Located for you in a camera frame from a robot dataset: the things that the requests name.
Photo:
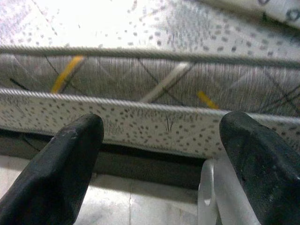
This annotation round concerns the translucent white plastic piece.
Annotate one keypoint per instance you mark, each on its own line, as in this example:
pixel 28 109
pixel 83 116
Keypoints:
pixel 225 199

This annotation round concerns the dark bed frame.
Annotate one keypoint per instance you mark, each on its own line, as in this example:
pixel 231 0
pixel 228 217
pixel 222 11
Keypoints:
pixel 140 168

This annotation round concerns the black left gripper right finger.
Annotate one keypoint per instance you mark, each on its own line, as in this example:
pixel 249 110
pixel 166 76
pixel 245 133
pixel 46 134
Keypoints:
pixel 269 180

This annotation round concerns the grey quilted mattress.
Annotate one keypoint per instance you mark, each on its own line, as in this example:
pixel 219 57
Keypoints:
pixel 150 77

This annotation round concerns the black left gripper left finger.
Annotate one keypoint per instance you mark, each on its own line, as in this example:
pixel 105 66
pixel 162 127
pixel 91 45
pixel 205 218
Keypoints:
pixel 49 182

